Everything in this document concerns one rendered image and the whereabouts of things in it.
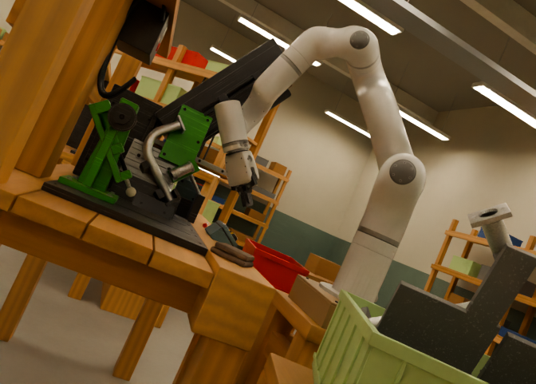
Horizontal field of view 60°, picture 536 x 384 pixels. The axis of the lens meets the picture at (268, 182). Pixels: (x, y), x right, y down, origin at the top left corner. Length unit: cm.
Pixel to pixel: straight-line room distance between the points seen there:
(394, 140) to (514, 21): 535
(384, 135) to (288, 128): 1002
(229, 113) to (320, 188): 1030
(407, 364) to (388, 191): 66
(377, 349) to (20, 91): 78
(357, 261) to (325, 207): 1055
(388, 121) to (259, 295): 61
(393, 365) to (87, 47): 112
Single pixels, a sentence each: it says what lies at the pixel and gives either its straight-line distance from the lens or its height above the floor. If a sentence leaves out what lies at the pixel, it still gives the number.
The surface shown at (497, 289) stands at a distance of 73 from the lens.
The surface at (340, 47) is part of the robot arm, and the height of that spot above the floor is 155.
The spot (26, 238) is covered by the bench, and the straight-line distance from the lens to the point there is 110.
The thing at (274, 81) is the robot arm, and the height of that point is 142.
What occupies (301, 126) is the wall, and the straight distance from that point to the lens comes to 1146.
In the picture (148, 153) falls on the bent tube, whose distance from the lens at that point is 155.
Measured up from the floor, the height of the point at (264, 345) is 70.
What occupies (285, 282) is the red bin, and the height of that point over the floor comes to 85.
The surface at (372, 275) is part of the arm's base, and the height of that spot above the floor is 101.
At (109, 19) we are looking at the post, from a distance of 142.
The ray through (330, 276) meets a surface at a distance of 837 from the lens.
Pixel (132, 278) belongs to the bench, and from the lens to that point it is 109.
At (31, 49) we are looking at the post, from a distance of 102.
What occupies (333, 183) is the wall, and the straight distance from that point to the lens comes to 1184.
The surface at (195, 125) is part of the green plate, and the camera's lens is 164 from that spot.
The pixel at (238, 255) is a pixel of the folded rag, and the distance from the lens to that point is 115.
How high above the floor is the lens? 104
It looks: 4 degrees up
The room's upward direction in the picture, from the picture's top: 24 degrees clockwise
